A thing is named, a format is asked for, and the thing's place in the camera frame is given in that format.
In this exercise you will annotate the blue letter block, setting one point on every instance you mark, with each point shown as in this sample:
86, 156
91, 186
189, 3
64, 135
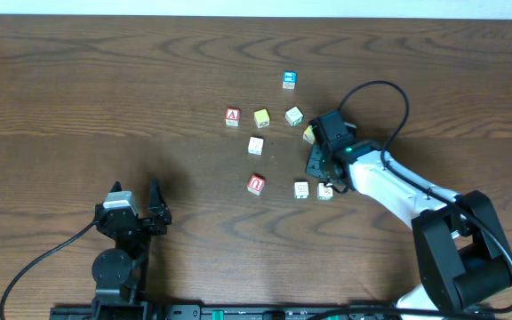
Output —
289, 80

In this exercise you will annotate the white green block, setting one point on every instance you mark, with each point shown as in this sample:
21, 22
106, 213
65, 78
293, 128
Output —
294, 116

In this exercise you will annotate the yellow block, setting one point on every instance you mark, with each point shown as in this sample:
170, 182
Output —
261, 118
324, 192
308, 135

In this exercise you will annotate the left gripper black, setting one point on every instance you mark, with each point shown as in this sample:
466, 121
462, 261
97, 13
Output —
138, 222

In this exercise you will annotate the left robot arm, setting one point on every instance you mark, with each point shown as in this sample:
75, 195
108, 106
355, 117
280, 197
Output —
120, 273

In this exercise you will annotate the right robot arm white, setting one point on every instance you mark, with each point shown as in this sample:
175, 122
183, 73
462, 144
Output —
462, 252

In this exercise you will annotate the red U block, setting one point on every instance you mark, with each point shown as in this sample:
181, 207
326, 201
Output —
256, 185

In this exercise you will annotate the red A block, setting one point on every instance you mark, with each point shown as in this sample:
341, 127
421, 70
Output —
232, 117

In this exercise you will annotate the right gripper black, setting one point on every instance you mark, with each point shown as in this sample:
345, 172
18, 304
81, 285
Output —
313, 164

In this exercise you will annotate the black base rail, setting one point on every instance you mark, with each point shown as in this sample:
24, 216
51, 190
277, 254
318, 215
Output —
247, 312

